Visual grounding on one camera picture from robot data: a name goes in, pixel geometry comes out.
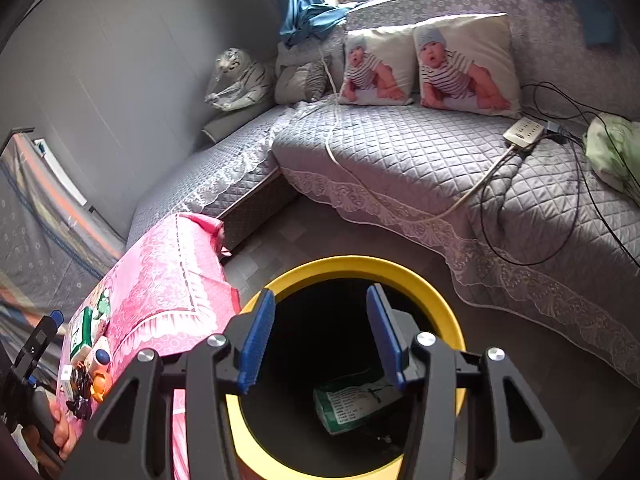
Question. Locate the orange fruit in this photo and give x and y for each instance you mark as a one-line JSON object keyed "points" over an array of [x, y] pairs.
{"points": [[101, 385]]}

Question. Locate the grey striped cushion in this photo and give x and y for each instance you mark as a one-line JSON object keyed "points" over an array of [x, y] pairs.
{"points": [[300, 82]]}

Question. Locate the light green cloth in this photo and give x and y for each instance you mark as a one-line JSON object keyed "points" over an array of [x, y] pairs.
{"points": [[612, 150]]}

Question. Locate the grey quilted sofa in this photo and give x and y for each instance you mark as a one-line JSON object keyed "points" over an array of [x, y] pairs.
{"points": [[400, 150]]}

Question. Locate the white power strip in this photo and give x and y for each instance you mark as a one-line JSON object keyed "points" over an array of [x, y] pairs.
{"points": [[525, 132]]}

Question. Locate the large baby print pillow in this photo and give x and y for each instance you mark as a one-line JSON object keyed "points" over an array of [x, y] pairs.
{"points": [[465, 65]]}

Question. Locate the yellow rimmed black trash bin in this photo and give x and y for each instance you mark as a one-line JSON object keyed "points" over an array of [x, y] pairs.
{"points": [[350, 265]]}

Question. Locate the striped grey blanket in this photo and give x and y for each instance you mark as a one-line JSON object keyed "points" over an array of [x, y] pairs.
{"points": [[40, 230]]}

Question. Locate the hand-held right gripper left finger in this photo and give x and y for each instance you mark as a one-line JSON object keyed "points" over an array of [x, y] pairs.
{"points": [[255, 345]]}

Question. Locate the pink floral tablecloth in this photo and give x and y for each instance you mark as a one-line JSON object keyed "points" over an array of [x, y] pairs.
{"points": [[165, 280]]}

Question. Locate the green packet with white label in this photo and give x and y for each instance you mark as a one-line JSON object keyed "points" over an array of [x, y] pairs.
{"points": [[350, 405]]}

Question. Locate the person's left hand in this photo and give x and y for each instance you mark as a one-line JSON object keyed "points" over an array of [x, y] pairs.
{"points": [[65, 432]]}

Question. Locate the green and white box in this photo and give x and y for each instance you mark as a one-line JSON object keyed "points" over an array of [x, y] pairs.
{"points": [[82, 332]]}

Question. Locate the white tiger plush toy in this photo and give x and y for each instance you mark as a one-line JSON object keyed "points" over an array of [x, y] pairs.
{"points": [[240, 80]]}

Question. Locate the cream tube, blue cap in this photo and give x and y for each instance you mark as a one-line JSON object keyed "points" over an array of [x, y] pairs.
{"points": [[101, 357]]}

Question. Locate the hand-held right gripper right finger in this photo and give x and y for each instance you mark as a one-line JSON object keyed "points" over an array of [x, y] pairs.
{"points": [[382, 340]]}

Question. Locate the flat grey cushion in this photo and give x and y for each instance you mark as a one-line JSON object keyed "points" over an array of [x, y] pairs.
{"points": [[232, 122]]}

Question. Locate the person's left forearm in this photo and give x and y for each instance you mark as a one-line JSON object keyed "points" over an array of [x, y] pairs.
{"points": [[17, 462]]}

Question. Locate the small baby print pillow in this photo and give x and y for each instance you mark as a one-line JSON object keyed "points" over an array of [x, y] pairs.
{"points": [[375, 67]]}

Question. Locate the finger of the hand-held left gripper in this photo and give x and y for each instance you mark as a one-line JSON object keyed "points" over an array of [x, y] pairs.
{"points": [[42, 335]]}

